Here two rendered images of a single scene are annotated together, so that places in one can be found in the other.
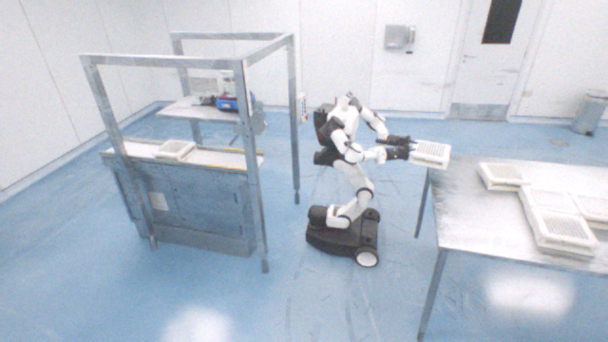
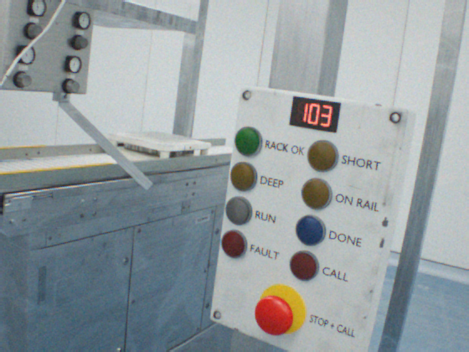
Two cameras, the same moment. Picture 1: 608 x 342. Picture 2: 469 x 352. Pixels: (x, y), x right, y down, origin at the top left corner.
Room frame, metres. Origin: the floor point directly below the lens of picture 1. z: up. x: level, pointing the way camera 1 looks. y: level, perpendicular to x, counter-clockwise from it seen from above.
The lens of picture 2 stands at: (2.89, -0.48, 1.20)
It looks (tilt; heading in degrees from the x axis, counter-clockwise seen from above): 10 degrees down; 104
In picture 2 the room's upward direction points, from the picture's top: 8 degrees clockwise
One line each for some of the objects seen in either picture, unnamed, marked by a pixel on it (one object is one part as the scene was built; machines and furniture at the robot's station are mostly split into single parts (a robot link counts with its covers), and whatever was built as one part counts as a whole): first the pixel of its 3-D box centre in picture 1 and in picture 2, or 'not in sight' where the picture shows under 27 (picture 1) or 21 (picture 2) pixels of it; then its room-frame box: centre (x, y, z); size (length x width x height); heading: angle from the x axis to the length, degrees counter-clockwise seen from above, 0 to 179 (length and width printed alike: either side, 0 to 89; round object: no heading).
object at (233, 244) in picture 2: not in sight; (233, 244); (2.78, 0.00, 1.05); 0.03 x 0.01 x 0.03; 164
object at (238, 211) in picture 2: not in sight; (238, 210); (2.78, 0.00, 1.08); 0.03 x 0.01 x 0.03; 164
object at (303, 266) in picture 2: not in sight; (303, 266); (2.86, -0.03, 1.05); 0.03 x 0.01 x 0.03; 164
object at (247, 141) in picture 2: not in sight; (247, 141); (2.78, 0.00, 1.15); 0.03 x 0.01 x 0.03; 164
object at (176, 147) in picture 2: (174, 148); (160, 141); (2.26, 1.02, 1.00); 0.25 x 0.24 x 0.02; 164
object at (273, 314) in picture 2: not in sight; (279, 311); (2.84, -0.03, 0.99); 0.04 x 0.04 x 0.04; 74
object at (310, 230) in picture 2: not in sight; (309, 230); (2.86, -0.03, 1.08); 0.03 x 0.01 x 0.03; 164
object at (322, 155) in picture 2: not in sight; (322, 156); (2.86, -0.03, 1.15); 0.03 x 0.01 x 0.03; 164
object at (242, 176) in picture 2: not in sight; (242, 176); (2.78, 0.00, 1.12); 0.03 x 0.01 x 0.03; 164
